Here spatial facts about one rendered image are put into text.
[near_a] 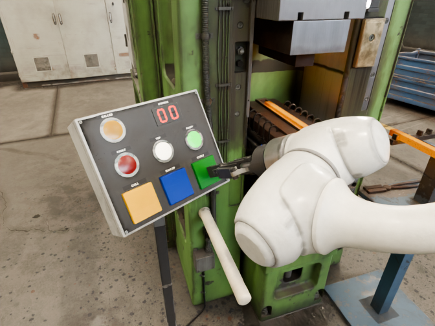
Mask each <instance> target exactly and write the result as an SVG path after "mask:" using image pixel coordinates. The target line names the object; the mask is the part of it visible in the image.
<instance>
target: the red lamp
mask: <svg viewBox="0 0 435 326"><path fill-rule="evenodd" d="M118 168H119V170H120V171H121V172H122V173H124V174H127V175H128V174H132V173H133V172H134V171H135V170H136V168H137V163H136V160H135V159H134V158H133V157H131V156H129V155H124V156H123V157H121V158H120V159H119V160H118Z"/></svg>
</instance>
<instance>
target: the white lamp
mask: <svg viewBox="0 0 435 326"><path fill-rule="evenodd" d="M155 152H156V155H157V156H158V157H159V158H160V159H162V160H166V159H168V158H170V156H171V154H172V149H171V147H170V146H169V145H168V144H167V143H165V142H161V143H159V144H157V146H156V148H155Z"/></svg>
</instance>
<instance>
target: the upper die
mask: <svg viewBox="0 0 435 326"><path fill-rule="evenodd" d="M350 21H351V19H336V20H311V21H300V20H297V21H273V20H268V19H260V18H254V38H253V43H254V44H257V45H260V46H263V47H266V48H268V49H272V50H275V51H278V52H281V53H284V54H287V55H290V56H292V55H303V54H322V53H333V52H344V50H345V46H346V40H347V37H348V31H349V27H350Z"/></svg>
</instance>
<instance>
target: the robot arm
mask: <svg viewBox="0 0 435 326"><path fill-rule="evenodd" d="M389 156H390V142H389V137H388V134H387V132H386V130H385V128H384V127H383V126H382V125H381V123H379V122H378V121H377V120H376V119H375V118H372V117H367V116H347V117H340V118H334V119H331V120H325V121H323V122H319V123H315V124H312V125H309V126H307V127H304V128H303V129H301V130H299V131H298V132H296V133H291V134H288V135H285V136H281V137H278V138H274V139H272V140H270V141H269V142H268V144H264V145H260V146H258V147H257V148H256V149H255V150H254V152H253V154H252V155H251V156H247V157H243V158H239V159H235V160H234V161H232V162H228V163H226V162H225V163H220V164H216V165H212V166H209V167H207V168H206V169H207V171H208V174H209V176H210V178H212V177H219V178H220V179H233V180H237V179H238V178H239V177H240V174H241V175H255V174H256V175H257V176H259V179H258V180H257V181H256V182H255V183H254V184H253V186H252V187H251V188H250V190H249V191H248V192H247V194H246V196H245V197H244V198H243V200H242V202H241V204H240V206H239V208H238V210H237V213H236V216H235V220H234V224H235V237H236V240H237V242H238V244H239V246H240V248H241V249H242V250H243V252H244V253H245V254H246V255H247V256H248V257H249V258H250V259H251V260H253V261H254V262H255V263H257V264H259V265H261V266H268V267H271V268H278V267H281V266H284V265H288V264H290V263H293V262H294V261H296V260H297V259H298V257H299V256H300V255H301V256H305V255H308V254H322V255H326V254H329V253H330V252H331V251H333V250H335V249H337V248H342V247H348V248H358V249H361V250H369V251H374V252H383V253H391V254H435V202H433V203H428V204H418V205H411V206H393V205H385V204H378V203H374V202H370V201H366V200H364V199H362V198H359V197H358V196H356V195H354V194H353V193H352V192H351V191H350V189H349V187H348V185H349V184H351V183H352V182H353V181H354V180H355V179H358V178H362V177H366V176H368V175H370V174H372V173H374V172H376V171H377V170H379V169H381V168H383V167H384V166H386V165H387V163H388V161H389Z"/></svg>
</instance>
